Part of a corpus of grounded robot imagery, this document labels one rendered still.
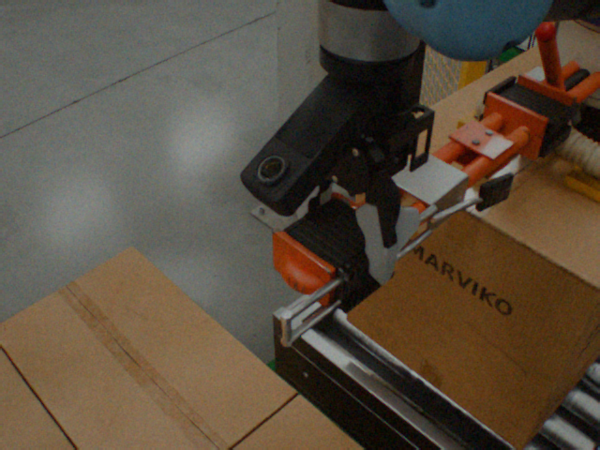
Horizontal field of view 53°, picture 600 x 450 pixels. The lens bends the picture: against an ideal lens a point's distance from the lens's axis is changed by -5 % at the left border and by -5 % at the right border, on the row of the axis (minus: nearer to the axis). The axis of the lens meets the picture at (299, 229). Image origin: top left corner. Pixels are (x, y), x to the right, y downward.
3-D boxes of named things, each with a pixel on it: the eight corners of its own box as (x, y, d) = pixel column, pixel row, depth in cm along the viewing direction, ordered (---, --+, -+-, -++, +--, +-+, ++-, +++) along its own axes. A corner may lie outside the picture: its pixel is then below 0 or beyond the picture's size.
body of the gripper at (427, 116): (429, 170, 54) (448, 42, 46) (364, 215, 50) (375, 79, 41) (364, 134, 58) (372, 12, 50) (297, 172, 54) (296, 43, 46)
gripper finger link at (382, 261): (440, 263, 56) (421, 171, 52) (397, 298, 53) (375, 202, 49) (413, 257, 58) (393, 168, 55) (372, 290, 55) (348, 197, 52)
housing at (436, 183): (417, 181, 71) (422, 148, 68) (466, 209, 67) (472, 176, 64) (377, 208, 67) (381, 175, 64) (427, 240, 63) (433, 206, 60)
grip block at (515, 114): (506, 108, 83) (516, 69, 79) (571, 138, 78) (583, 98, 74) (472, 130, 78) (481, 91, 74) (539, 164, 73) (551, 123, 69)
